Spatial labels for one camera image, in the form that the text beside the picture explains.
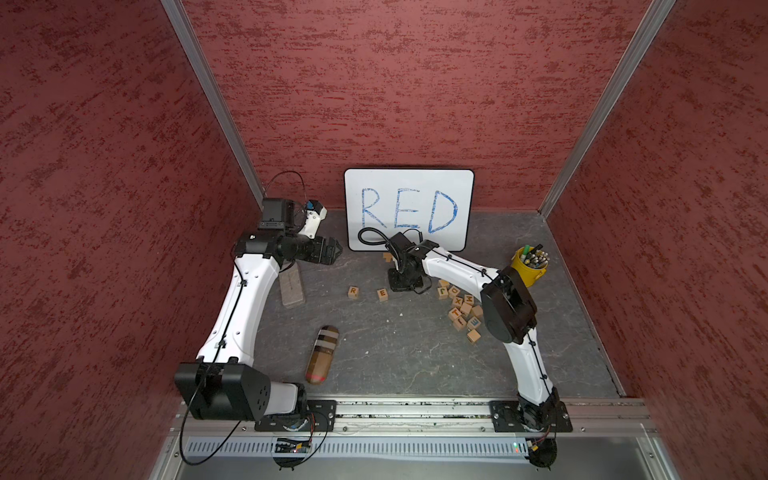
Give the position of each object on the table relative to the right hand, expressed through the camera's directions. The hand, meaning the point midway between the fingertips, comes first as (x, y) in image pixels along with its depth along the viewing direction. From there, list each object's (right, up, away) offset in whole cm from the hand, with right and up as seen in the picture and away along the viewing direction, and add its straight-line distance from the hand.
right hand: (396, 293), depth 94 cm
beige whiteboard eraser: (-34, 0, 0) cm, 34 cm away
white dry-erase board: (+13, +29, +1) cm, 32 cm away
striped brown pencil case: (-21, -16, -13) cm, 29 cm away
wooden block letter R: (-14, 0, +1) cm, 14 cm away
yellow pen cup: (+41, +10, -5) cm, 43 cm away
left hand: (-19, +14, -17) cm, 29 cm away
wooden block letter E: (-5, -1, +1) cm, 5 cm away
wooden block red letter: (+18, -6, -4) cm, 19 cm away
